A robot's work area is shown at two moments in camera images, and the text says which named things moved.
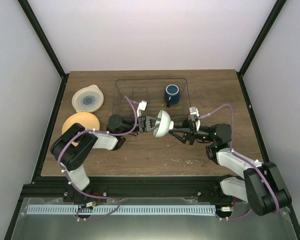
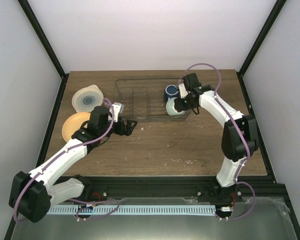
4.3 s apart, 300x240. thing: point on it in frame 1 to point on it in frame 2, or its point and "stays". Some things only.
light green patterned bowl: [165, 122] to [170, 107]
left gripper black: [142, 123] to [128, 130]
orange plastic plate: [88, 120] stays
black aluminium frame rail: [128, 188] stays
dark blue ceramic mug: [172, 93] stays
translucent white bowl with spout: [87, 99] stays
